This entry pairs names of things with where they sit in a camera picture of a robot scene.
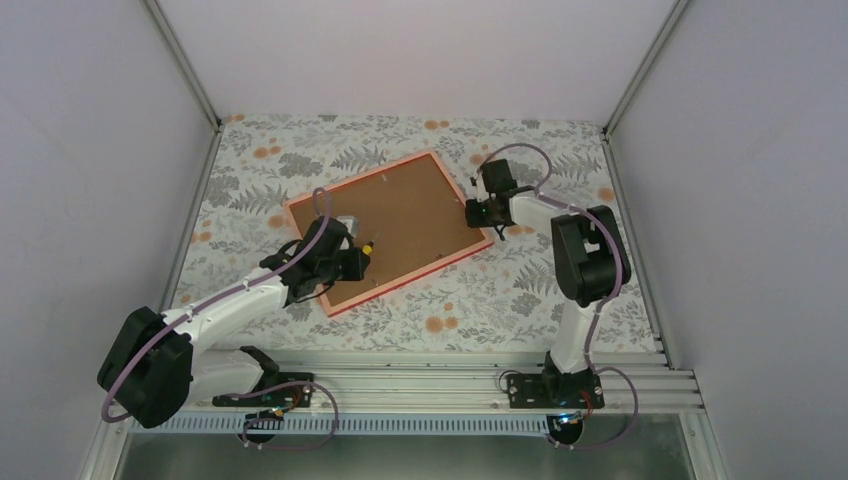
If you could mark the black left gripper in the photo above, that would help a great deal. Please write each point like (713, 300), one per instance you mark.
(356, 269)

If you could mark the left aluminium corner post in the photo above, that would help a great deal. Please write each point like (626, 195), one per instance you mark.
(179, 55)

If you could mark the floral patterned table mat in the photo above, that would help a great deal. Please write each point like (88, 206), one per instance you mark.
(502, 299)

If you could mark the yellow handled screwdriver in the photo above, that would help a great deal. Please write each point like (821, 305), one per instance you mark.
(368, 247)

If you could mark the right aluminium corner post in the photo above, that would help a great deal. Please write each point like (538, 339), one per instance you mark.
(645, 66)

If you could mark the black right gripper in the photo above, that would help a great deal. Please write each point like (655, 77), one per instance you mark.
(475, 221)

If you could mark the aluminium extrusion rail base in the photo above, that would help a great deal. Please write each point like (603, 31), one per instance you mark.
(472, 383)

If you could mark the aluminium corner post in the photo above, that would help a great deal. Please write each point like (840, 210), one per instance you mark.
(179, 55)
(645, 66)

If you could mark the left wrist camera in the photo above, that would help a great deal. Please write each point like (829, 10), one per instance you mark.
(351, 224)

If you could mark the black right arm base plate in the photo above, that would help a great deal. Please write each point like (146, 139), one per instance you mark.
(531, 391)

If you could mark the red wooden picture frame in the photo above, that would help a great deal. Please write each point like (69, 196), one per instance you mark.
(413, 212)

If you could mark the grey slotted cable duct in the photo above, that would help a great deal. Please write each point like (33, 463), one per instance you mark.
(355, 424)

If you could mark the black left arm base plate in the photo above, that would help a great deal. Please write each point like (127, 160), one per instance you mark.
(284, 390)

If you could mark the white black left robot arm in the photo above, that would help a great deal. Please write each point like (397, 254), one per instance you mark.
(160, 362)

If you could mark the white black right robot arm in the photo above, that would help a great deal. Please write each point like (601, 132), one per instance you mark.
(590, 264)

